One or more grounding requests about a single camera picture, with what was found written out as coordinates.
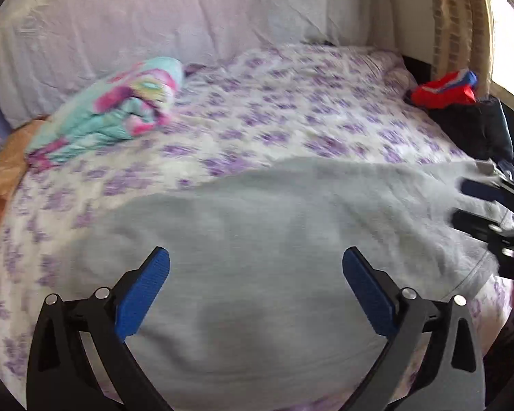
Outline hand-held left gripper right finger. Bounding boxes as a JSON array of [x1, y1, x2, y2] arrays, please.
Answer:
[[342, 246, 486, 411]]

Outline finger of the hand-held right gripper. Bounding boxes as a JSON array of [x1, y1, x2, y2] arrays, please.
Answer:
[[451, 208, 514, 250], [460, 160, 514, 207]]

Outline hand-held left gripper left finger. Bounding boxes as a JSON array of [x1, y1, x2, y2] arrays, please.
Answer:
[[26, 246, 172, 411]]

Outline grey pants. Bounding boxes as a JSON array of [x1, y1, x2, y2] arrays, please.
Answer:
[[66, 156, 514, 407]]

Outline navy garment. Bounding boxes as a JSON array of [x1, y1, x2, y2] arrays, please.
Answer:
[[492, 156, 514, 186]]

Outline dark teal garment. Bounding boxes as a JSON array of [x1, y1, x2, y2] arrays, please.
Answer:
[[480, 98, 513, 160]]

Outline black garment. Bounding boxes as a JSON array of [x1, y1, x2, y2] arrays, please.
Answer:
[[428, 103, 493, 160]]

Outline red and blue garment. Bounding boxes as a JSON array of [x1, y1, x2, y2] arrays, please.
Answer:
[[411, 70, 477, 109]]

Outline beige checked curtain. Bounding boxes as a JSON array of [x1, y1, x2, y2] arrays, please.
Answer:
[[430, 0, 495, 90]]

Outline folded teal pink floral blanket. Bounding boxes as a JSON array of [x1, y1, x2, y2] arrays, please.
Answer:
[[26, 57, 185, 172]]

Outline bed with purple floral sheet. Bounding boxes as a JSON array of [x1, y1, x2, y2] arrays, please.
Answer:
[[0, 43, 514, 411]]

